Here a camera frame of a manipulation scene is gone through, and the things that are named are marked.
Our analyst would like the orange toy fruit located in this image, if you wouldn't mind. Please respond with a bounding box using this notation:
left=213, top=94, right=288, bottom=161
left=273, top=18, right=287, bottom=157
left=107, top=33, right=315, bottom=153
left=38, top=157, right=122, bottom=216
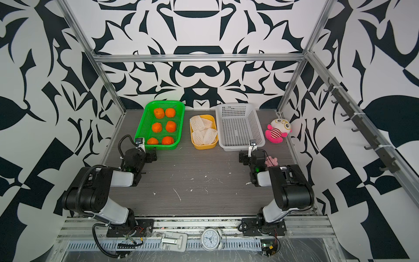
left=153, top=108, right=165, bottom=119

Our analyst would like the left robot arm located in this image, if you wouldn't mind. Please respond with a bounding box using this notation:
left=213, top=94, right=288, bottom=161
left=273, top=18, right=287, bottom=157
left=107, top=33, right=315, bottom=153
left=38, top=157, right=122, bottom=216
left=61, top=148, right=157, bottom=229

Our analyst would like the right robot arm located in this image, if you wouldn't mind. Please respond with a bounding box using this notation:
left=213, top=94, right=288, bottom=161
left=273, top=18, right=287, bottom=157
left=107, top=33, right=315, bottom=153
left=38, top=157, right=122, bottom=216
left=239, top=149, right=315, bottom=225

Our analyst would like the small pink plush toy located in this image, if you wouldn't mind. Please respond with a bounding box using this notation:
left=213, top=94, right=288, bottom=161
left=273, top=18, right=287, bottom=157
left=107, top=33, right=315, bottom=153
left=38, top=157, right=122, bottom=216
left=265, top=156, right=279, bottom=168

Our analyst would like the pink white plush toy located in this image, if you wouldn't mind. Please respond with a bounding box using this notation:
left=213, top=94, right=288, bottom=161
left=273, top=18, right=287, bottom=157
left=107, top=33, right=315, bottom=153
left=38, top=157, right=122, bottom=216
left=265, top=119, right=292, bottom=144

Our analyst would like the white perforated plastic basket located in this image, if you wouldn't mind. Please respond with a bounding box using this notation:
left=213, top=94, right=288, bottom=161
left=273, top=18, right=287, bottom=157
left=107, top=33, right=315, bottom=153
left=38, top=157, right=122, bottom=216
left=216, top=103, right=265, bottom=152

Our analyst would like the green plastic basket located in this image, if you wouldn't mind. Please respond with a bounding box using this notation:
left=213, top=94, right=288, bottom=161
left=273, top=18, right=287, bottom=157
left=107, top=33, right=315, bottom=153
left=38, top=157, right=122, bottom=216
left=135, top=100, right=185, bottom=150

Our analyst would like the yellow plastic tray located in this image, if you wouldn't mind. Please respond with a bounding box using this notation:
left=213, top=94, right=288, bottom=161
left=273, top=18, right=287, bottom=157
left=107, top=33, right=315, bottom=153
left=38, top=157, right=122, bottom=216
left=189, top=115, right=218, bottom=150

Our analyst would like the small green circuit board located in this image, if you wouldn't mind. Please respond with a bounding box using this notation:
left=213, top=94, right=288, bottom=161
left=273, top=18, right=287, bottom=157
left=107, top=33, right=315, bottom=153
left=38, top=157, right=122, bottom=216
left=261, top=239, right=281, bottom=257

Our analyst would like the white analog clock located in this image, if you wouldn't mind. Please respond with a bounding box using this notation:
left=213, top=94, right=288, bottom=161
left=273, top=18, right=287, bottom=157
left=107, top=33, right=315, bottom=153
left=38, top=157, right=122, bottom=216
left=200, top=228, right=223, bottom=252

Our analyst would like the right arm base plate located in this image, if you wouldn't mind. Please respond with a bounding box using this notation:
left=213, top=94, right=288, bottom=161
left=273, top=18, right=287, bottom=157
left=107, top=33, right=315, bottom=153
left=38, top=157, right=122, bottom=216
left=237, top=218, right=287, bottom=236

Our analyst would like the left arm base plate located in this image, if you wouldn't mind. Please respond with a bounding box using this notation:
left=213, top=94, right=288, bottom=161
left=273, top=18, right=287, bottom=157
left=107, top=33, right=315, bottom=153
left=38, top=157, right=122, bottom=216
left=106, top=219, right=155, bottom=238

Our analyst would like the left black corrugated cable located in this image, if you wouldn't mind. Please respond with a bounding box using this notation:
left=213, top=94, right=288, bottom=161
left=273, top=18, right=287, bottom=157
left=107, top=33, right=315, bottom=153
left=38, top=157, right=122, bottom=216
left=74, top=134, right=138, bottom=259

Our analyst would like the black hook rail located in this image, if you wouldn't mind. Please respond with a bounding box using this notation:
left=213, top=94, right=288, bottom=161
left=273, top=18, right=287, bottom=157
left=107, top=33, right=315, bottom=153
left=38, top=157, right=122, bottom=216
left=325, top=83, right=400, bottom=174

